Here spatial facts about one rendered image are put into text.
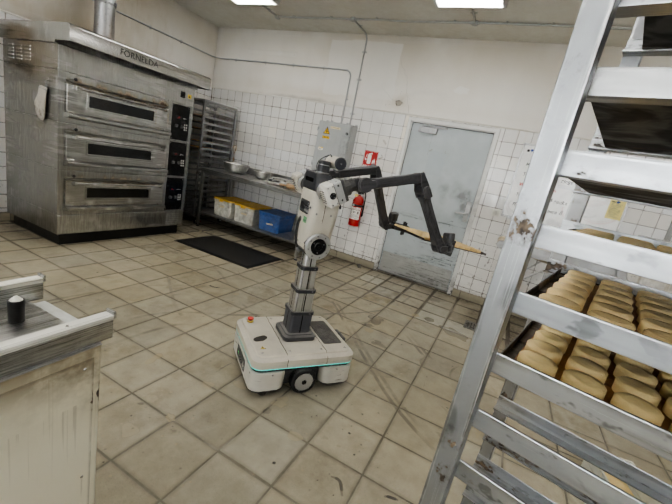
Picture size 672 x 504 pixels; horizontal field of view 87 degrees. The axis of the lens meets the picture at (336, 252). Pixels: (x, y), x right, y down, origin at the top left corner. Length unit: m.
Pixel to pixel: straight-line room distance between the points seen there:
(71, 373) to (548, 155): 0.99
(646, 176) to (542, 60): 4.43
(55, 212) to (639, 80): 4.36
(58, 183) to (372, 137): 3.55
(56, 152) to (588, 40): 4.19
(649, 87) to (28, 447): 1.20
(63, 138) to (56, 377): 3.49
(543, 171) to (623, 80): 0.12
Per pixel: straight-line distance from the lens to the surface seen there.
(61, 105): 4.31
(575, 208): 0.93
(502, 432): 0.59
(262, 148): 5.95
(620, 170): 0.51
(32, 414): 1.03
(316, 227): 2.01
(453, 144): 4.81
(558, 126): 0.49
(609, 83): 0.53
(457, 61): 4.99
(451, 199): 4.76
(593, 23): 0.52
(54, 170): 4.38
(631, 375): 0.69
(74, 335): 0.99
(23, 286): 1.24
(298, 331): 2.28
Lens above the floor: 1.36
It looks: 14 degrees down
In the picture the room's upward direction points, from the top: 12 degrees clockwise
